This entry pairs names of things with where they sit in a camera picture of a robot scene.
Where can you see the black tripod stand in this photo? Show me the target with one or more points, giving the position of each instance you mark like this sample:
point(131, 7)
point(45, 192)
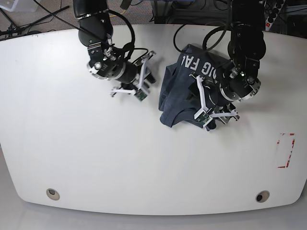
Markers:
point(14, 30)

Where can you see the dark blue T-shirt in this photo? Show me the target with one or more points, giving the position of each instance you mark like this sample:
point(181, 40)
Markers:
point(179, 98)

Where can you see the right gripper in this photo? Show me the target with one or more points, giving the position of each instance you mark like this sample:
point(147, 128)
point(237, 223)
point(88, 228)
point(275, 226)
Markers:
point(136, 75)

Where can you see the table cable grommet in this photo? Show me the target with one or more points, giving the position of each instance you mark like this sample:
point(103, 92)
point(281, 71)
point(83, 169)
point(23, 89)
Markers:
point(53, 194)
point(262, 196)

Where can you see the clear plastic storage box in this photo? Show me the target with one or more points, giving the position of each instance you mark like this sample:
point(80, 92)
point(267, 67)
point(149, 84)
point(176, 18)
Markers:
point(18, 5)

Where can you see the left table cable grommet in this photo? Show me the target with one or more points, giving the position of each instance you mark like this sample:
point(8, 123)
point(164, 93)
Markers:
point(53, 194)

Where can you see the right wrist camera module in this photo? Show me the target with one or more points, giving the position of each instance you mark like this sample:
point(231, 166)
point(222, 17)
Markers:
point(141, 94)

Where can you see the right table cable grommet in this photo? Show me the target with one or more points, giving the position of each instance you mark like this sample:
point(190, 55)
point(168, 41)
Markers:
point(262, 196)

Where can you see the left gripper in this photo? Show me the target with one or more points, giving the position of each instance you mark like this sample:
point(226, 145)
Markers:
point(212, 102)

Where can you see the red tape rectangle marking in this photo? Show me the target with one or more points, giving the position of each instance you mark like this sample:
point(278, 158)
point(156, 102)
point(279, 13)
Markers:
point(284, 149)

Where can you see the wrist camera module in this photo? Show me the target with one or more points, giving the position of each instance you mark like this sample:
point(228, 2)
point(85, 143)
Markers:
point(141, 94)
point(204, 119)

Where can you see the white power strip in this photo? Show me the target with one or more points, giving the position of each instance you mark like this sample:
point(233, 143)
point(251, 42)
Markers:
point(273, 8)

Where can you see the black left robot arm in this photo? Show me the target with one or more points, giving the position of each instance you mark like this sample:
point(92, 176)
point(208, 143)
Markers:
point(235, 80)

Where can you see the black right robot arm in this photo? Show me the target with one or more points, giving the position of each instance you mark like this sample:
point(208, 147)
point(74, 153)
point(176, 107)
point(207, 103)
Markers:
point(106, 60)

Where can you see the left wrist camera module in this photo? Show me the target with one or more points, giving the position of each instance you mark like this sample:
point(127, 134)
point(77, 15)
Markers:
point(204, 119)

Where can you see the metal equipment frame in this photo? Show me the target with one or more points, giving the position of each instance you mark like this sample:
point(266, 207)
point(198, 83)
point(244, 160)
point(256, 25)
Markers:
point(180, 12)

